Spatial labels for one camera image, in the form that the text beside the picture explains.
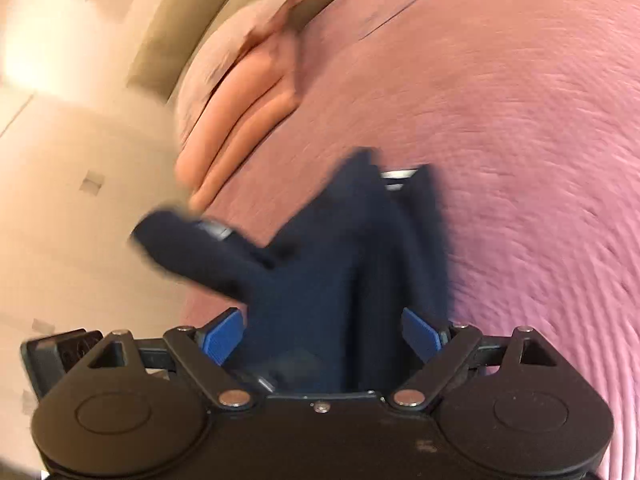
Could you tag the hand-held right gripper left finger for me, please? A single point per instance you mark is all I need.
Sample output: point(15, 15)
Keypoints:
point(222, 340)

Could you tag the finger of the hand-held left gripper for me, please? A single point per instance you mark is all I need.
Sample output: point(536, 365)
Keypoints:
point(55, 360)

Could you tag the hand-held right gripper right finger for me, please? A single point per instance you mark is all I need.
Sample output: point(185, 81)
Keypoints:
point(421, 335)

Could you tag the navy striped zip hoodie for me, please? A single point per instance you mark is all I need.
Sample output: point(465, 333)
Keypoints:
point(330, 280)

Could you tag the folded peach blanket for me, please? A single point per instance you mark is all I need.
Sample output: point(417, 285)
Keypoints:
point(235, 160)
point(245, 95)

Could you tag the pink quilted bed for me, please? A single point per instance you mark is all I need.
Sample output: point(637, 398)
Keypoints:
point(525, 160)

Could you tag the pink pillow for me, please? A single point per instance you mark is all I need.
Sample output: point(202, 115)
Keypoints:
point(220, 50)

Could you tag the beige padded headboard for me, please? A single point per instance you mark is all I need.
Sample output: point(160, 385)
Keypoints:
point(200, 10)

